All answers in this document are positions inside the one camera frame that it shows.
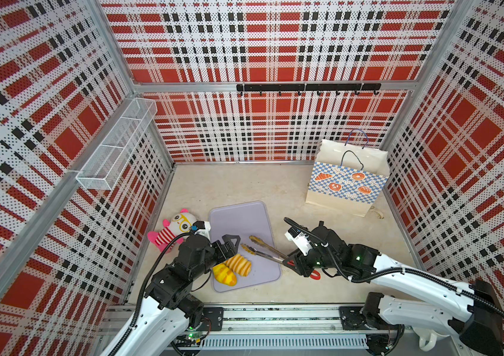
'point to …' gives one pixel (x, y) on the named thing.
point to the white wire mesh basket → (104, 166)
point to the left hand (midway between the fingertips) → (232, 246)
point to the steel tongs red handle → (279, 257)
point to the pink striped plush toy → (178, 223)
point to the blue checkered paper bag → (347, 176)
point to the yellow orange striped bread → (224, 274)
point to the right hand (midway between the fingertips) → (289, 263)
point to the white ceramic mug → (430, 343)
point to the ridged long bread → (239, 265)
